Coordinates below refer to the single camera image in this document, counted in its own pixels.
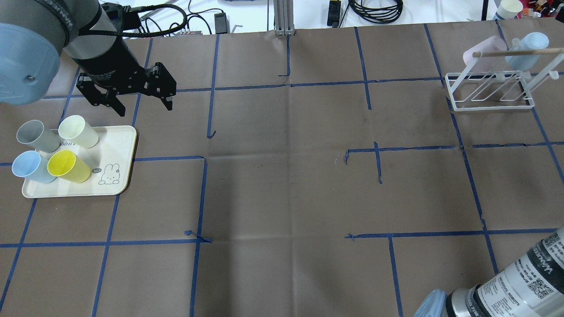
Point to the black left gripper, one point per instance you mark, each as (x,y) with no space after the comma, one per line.
(109,60)

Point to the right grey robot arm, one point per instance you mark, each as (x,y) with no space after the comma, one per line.
(531,286)

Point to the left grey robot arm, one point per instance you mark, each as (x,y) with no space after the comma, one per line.
(34,33)

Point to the pale green plastic cup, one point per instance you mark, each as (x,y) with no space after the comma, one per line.
(77,130)

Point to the yellow plastic cup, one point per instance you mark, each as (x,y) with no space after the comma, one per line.
(67,165)

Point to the grey plastic cup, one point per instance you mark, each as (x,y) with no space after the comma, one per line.
(36,135)

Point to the light blue plastic cup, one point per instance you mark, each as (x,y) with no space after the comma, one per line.
(33,166)

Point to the white paper cup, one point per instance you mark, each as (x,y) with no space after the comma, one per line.
(508,9)

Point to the cream plastic tray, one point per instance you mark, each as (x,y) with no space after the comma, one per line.
(110,161)

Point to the black power adapter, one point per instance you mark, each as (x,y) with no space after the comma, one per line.
(221,25)

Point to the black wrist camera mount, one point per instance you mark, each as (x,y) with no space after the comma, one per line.
(122,17)

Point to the aluminium frame post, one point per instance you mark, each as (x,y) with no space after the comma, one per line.
(283,18)

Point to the white wire dish rack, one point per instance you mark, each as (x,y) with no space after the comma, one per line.
(497,79)

